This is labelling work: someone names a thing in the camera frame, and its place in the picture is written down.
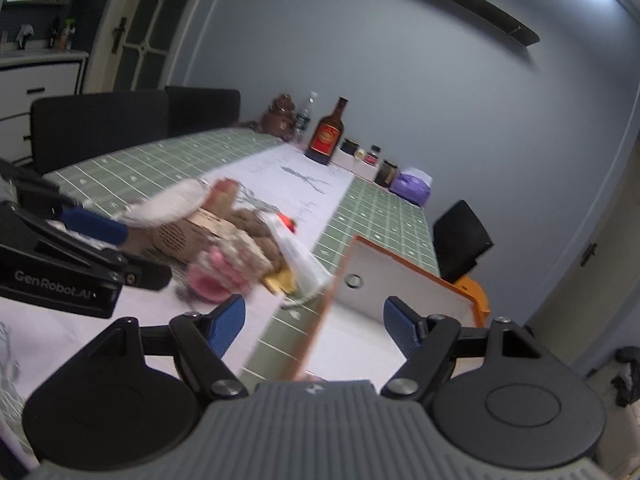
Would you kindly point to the green top bottle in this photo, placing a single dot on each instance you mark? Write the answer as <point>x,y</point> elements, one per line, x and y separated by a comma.
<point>67,35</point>

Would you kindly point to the purple tissue pack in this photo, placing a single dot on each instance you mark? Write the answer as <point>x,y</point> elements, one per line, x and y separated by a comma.
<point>411,186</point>

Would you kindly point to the white cabinet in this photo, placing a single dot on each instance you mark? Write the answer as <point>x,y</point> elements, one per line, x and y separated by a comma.
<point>45,85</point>

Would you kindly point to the white cardboard box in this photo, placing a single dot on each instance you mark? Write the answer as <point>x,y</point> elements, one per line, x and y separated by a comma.
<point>345,161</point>

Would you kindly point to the white fluffy plush toy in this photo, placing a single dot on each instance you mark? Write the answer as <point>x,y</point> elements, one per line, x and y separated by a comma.
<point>160,202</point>

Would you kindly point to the brown liquor bottle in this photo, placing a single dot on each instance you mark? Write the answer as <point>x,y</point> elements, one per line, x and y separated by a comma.
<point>325,140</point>

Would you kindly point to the dark lidded jar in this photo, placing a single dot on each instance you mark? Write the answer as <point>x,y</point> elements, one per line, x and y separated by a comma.
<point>349,146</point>

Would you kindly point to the pink fluffy plush toy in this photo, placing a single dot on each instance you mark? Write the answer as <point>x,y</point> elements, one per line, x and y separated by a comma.
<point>215,282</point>

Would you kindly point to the brown ceramic jar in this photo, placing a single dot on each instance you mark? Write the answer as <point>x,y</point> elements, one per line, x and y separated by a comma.
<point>279,115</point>

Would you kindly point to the clear plastic bag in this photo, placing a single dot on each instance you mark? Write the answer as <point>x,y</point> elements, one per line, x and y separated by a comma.
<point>300,260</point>

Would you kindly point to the cream door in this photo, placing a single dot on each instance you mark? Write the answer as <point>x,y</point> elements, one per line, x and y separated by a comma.
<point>615,285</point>

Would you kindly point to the clear water bottle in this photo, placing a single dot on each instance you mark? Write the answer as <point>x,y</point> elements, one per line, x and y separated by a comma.
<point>303,120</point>

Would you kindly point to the brown fluffy plush toy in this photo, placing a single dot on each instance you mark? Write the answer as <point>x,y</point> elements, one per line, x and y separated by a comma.
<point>255,230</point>

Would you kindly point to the dark cloth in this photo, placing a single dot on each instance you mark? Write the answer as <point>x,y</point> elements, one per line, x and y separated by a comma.
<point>627,375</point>

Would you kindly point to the glass panel door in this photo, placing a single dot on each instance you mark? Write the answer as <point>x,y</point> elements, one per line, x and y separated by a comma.
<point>150,20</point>

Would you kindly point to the green checked tablecloth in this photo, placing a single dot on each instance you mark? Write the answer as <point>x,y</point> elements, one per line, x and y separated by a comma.
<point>150,160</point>

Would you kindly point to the dark wall shelf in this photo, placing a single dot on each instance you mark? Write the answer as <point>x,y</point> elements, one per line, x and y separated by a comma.
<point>475,4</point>

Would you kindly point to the white deer print table runner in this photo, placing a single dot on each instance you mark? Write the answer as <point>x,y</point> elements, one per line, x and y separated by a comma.
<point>280,185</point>

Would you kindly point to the orange storage box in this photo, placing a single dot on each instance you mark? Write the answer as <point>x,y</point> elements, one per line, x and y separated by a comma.
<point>400,280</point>

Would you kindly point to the tan plush toy pink paws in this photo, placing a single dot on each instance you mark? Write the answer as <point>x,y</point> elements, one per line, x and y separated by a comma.
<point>225,195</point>

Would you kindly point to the red label jar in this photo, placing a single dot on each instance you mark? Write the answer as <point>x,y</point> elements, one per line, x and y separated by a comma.
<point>372,156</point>

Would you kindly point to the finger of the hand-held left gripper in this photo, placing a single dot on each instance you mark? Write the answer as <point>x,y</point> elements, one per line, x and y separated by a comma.
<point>95,225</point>
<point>145,274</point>

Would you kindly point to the brown cardboard tag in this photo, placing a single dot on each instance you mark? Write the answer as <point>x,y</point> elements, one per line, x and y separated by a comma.
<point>175,237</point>

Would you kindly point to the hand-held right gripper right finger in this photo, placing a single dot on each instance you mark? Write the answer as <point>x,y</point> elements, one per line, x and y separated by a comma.
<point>400,325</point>

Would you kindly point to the tall dark glass jar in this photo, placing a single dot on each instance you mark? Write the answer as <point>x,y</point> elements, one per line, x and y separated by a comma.
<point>385,174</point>

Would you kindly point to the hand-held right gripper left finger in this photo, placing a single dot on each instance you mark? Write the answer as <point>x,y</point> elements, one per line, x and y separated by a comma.
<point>230,320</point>

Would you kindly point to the small gold lid jar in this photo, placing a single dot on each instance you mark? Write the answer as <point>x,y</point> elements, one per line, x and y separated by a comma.
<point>360,154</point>

